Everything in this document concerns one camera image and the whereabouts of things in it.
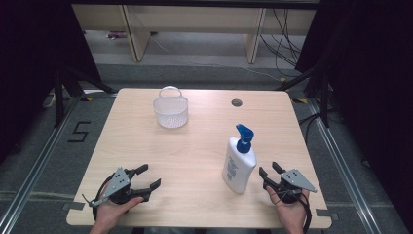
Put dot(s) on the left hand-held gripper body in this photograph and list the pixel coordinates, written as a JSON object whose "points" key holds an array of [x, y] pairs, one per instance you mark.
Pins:
{"points": [[120, 187]]}

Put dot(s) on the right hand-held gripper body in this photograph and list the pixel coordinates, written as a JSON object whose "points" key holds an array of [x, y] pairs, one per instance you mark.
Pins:
{"points": [[292, 186]]}

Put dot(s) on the white pump bottle blue cap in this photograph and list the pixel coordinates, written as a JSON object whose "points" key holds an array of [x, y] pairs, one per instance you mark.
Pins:
{"points": [[238, 165]]}

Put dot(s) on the white plastic basket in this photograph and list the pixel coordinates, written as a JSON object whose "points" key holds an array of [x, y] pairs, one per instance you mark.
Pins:
{"points": [[170, 110]]}

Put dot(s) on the person's left hand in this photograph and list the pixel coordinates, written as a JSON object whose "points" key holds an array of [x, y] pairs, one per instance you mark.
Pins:
{"points": [[114, 212]]}

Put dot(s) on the person's right hand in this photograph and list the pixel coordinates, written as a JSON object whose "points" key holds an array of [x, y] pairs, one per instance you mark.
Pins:
{"points": [[289, 211]]}

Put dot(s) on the round grey table grommet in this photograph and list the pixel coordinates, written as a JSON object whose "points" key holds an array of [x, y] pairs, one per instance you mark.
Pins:
{"points": [[236, 103]]}

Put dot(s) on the black metal stand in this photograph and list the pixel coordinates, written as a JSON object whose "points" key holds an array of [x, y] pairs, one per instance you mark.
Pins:
{"points": [[68, 87], [315, 91]]}

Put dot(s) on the dark curtain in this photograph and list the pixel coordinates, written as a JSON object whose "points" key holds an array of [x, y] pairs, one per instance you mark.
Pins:
{"points": [[367, 97], [39, 65]]}

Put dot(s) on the wooden shelf unit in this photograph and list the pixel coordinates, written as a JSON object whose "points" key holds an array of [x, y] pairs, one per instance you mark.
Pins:
{"points": [[195, 22]]}

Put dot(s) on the metal floor rail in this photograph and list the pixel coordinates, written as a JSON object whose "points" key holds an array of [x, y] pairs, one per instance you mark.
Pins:
{"points": [[35, 165], [347, 169]]}

